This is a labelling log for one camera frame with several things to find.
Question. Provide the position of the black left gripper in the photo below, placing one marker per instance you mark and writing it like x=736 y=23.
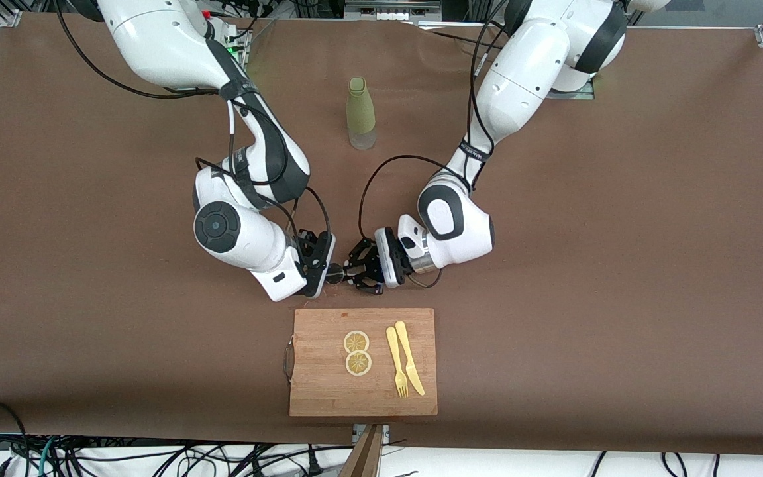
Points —
x=363 y=264

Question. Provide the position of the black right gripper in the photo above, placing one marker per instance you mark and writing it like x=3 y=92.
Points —
x=306 y=246

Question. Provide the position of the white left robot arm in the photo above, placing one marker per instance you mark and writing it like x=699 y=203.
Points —
x=520 y=73

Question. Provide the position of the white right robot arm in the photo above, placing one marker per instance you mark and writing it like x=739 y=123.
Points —
x=156 y=40

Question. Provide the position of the lemon slice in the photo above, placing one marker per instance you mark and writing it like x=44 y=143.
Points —
x=356 y=342
x=358 y=363

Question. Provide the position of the yellow plastic fork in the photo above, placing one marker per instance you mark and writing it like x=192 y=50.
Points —
x=393 y=351

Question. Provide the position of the yellow plastic knife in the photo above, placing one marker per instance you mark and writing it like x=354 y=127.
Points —
x=406 y=354

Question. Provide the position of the wooden cutting board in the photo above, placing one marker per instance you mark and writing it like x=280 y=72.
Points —
x=322 y=384

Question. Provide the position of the green sleeved glass bottle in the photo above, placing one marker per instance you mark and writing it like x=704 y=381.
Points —
x=360 y=112

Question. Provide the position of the grey metal power strip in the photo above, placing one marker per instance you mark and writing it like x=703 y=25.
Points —
x=391 y=10

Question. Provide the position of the brown table mat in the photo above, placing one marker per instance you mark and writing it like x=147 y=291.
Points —
x=620 y=232

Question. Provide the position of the small metal bracket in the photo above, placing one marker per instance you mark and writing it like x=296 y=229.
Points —
x=356 y=434

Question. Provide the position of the wooden camera post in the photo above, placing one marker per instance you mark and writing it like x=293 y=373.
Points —
x=363 y=460

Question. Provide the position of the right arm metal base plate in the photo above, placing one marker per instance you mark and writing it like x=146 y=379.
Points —
x=239 y=50

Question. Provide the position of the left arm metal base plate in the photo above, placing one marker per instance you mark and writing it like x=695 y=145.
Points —
x=580 y=95

